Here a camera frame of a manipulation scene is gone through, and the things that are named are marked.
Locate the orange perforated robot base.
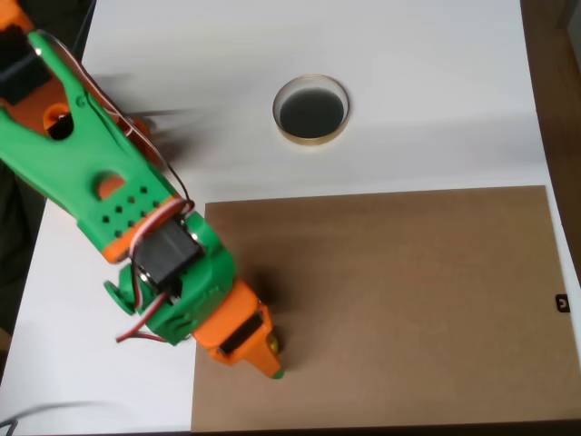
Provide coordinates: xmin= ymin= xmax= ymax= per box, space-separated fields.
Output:
xmin=126 ymin=116 xmax=151 ymax=137

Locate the round dish with dark bottom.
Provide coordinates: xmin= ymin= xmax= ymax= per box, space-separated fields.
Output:
xmin=271 ymin=74 xmax=351 ymax=147

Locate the brown fibreboard panel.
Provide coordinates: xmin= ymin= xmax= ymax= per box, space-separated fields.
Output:
xmin=190 ymin=184 xmax=581 ymax=432

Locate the grey cable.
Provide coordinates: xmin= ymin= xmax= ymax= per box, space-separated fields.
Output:
xmin=0 ymin=400 xmax=110 ymax=436

